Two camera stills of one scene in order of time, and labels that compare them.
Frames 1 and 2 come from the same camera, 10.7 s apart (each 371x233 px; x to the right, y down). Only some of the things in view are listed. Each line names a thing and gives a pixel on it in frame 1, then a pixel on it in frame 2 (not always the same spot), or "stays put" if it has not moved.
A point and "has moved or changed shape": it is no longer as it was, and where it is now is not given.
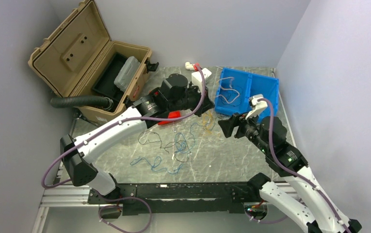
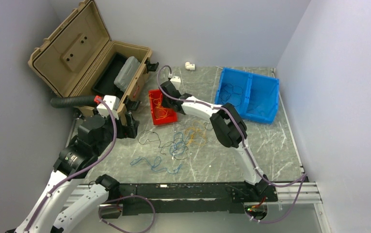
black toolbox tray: x=104 y=84 stays put
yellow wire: x=228 y=89 has moved or changed shape
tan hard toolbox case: x=97 y=75 stays put
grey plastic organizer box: x=127 y=73 stays put
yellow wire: x=207 y=121 -> x=196 y=134
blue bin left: x=233 y=92 stays put
